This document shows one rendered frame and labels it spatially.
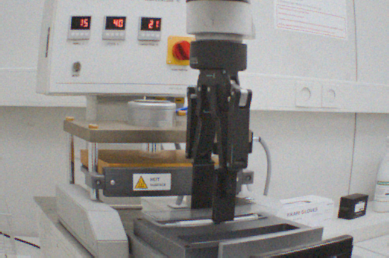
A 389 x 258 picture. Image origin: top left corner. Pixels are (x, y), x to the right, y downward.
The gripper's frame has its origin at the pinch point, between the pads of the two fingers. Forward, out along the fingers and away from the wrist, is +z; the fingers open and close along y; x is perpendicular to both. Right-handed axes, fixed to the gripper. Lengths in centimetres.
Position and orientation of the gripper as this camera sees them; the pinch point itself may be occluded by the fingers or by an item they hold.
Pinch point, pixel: (213, 195)
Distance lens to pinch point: 81.6
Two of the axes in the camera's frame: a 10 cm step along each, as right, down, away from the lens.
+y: 4.5, 0.5, -8.9
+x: 8.9, 0.1, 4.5
